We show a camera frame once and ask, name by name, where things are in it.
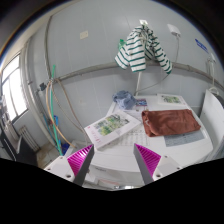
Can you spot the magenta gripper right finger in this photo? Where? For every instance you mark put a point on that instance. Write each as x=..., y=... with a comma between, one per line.
x=147, y=161

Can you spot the small colourful booklet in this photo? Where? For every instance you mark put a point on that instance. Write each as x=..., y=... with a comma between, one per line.
x=141, y=102

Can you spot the green white striped shirt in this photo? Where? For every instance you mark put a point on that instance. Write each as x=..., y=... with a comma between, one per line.
x=141, y=45

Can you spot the white washing machine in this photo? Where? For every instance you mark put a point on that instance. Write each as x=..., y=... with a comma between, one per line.
x=130, y=148

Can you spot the brown folded towel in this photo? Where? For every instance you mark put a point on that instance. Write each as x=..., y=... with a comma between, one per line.
x=169, y=122

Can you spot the white wall socket with cable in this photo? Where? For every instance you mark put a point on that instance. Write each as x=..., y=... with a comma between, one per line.
x=174, y=30

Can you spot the white appliance at right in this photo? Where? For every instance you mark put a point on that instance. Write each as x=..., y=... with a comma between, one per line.
x=212, y=117

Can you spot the white leaflet with green picture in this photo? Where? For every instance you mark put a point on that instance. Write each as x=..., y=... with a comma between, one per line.
x=170, y=99

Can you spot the window with white frame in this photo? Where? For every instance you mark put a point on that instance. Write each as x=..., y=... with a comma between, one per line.
x=12, y=89

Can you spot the blue grey crumpled cloth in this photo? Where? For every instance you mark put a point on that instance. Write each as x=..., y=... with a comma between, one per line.
x=124, y=99

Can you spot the grey horizontal wall pipe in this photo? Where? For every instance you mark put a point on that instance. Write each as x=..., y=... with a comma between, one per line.
x=112, y=65

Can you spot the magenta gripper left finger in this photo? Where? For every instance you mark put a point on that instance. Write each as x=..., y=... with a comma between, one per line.
x=80, y=162

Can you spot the white radiator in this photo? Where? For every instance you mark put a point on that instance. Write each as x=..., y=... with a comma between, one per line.
x=23, y=131

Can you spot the white box with green picture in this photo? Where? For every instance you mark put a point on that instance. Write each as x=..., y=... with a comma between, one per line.
x=110, y=128

